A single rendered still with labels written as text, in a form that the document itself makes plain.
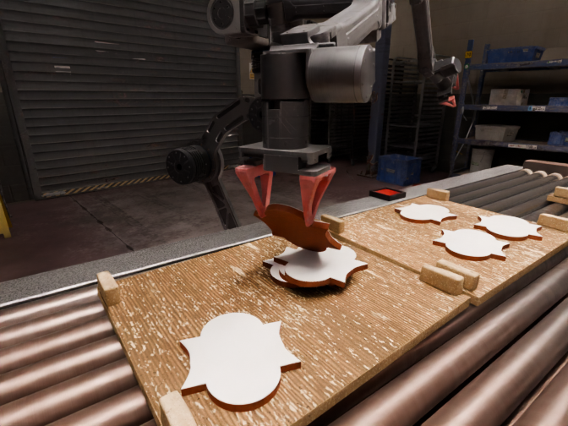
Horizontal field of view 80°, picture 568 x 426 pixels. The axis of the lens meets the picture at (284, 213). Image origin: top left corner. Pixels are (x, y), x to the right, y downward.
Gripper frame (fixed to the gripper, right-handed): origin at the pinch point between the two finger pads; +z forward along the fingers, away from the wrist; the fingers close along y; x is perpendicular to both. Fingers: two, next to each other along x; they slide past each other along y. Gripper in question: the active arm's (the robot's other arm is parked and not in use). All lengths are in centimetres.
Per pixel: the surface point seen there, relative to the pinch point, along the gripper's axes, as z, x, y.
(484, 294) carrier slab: 11.7, -12.7, -25.2
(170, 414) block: 8.5, 24.5, -3.0
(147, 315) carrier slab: 11.3, 14.1, 12.4
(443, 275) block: 9.2, -10.5, -19.7
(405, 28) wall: -118, -620, 112
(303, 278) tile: 8.5, 0.7, -3.0
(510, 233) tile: 10.9, -38.0, -29.6
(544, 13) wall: -110, -559, -73
